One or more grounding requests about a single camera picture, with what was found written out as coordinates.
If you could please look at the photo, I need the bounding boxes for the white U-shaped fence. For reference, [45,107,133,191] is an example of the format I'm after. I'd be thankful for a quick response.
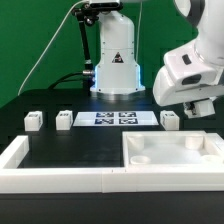
[0,136,224,194]

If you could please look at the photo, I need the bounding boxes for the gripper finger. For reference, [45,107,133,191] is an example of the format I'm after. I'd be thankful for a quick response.
[183,102,196,117]

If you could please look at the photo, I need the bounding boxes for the white square tabletop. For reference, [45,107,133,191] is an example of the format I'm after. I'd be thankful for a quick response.
[122,131,224,167]

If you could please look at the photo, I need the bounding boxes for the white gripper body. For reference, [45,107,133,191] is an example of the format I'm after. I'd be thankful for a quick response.
[153,43,224,106]

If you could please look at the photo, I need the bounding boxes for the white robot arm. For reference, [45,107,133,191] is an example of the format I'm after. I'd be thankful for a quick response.
[89,0,224,118]

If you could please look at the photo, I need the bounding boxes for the white cable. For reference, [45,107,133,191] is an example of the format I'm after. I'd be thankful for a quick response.
[17,0,88,97]

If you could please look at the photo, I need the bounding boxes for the white marker sheet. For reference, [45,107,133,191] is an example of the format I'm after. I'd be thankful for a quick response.
[74,111,158,126]

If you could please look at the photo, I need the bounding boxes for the black cables at base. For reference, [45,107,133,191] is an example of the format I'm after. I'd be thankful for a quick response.
[48,69,96,90]

